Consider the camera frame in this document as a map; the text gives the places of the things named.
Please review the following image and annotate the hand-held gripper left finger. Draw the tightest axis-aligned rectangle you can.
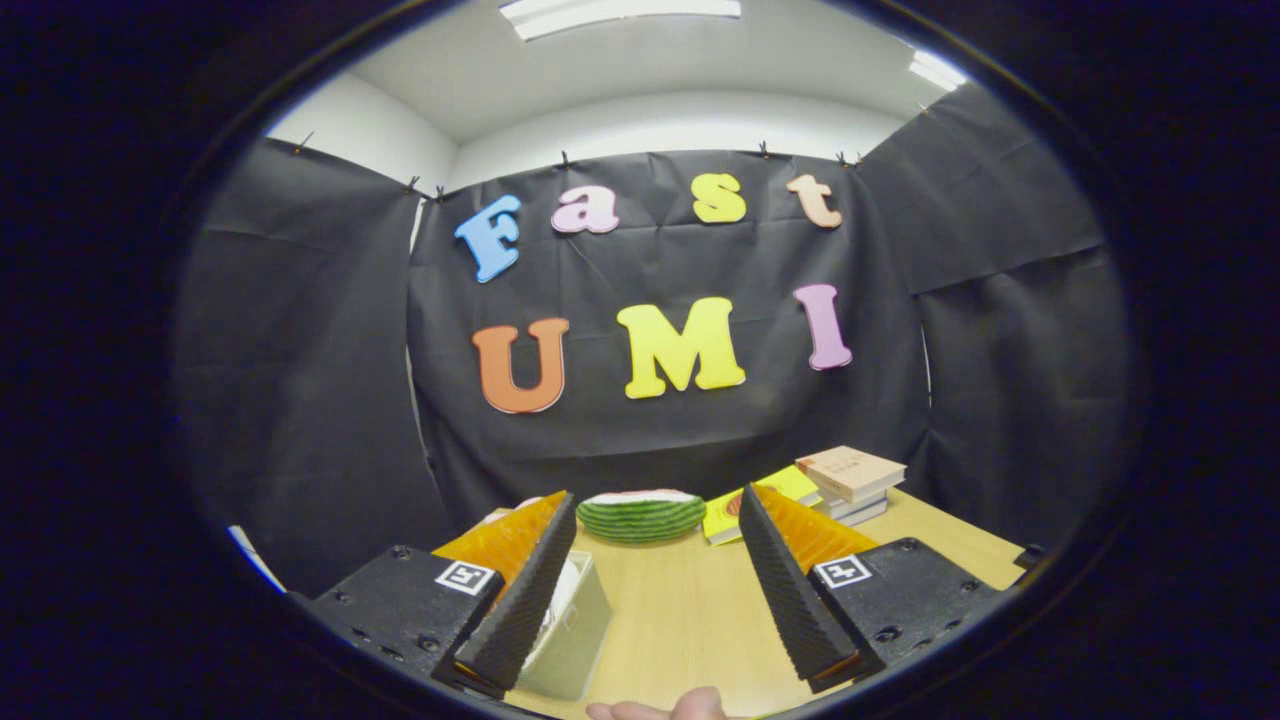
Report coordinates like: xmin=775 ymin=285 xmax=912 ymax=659
xmin=290 ymin=490 xmax=579 ymax=699

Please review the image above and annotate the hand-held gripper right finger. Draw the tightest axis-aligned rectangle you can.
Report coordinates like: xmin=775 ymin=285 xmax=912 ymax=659
xmin=738 ymin=484 xmax=1006 ymax=694

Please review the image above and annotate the pale green fabric storage box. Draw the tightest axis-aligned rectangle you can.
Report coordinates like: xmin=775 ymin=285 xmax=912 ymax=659
xmin=515 ymin=550 xmax=614 ymax=702

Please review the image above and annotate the yellow book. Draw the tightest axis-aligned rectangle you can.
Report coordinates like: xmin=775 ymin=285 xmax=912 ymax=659
xmin=702 ymin=465 xmax=823 ymax=547

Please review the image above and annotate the white book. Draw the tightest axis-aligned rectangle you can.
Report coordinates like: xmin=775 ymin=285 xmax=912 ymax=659
xmin=815 ymin=490 xmax=889 ymax=519

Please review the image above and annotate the watermelon slice cushion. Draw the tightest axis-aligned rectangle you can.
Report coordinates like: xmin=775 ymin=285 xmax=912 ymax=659
xmin=577 ymin=489 xmax=708 ymax=545

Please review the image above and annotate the tan book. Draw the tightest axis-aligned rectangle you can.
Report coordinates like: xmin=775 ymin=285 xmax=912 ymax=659
xmin=795 ymin=446 xmax=907 ymax=504

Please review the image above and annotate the small ceiling light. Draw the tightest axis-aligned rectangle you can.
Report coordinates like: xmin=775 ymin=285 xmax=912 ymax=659
xmin=908 ymin=50 xmax=969 ymax=93

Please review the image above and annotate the long ceiling light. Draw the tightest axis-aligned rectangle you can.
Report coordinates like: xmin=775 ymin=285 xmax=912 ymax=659
xmin=498 ymin=0 xmax=743 ymax=41

